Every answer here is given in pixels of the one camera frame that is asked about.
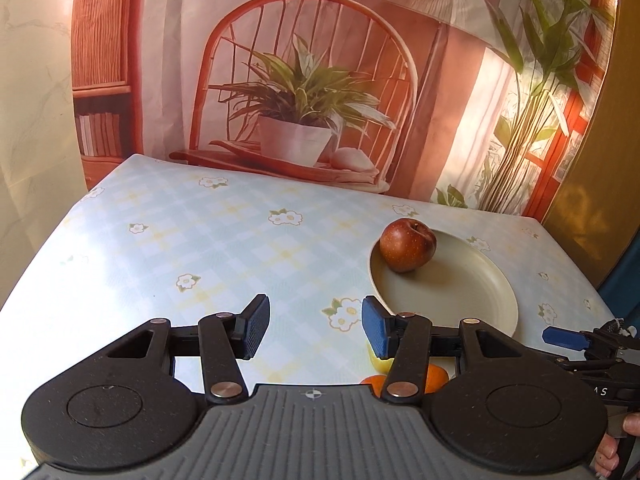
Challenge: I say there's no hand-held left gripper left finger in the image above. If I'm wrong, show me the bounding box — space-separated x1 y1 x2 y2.
102 294 272 406

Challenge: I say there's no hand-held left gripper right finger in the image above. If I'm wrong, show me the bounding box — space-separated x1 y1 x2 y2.
361 296 546 405

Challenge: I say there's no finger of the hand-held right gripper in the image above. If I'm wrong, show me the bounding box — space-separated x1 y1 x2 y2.
546 352 616 373
542 326 594 352

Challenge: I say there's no yellow lemon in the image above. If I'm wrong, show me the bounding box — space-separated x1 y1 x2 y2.
369 344 396 376

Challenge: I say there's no small orange tangerine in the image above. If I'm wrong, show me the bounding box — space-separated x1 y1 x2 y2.
361 364 448 401

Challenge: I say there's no cream oval plate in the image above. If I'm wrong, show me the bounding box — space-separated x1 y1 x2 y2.
369 229 519 338

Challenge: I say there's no person's right hand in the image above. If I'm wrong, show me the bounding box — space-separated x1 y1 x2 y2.
592 410 640 479

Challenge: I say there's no blue curtain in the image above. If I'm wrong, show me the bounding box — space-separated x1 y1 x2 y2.
597 240 640 326

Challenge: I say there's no dark red apple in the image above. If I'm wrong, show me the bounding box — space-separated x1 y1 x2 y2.
379 218 437 273

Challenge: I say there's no floral checked tablecloth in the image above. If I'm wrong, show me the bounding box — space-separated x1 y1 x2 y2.
0 154 613 480

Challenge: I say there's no yellow wooden board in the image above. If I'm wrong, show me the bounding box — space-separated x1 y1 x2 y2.
542 0 640 293

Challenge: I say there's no printed room scene backdrop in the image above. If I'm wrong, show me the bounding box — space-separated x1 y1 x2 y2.
70 0 621 223

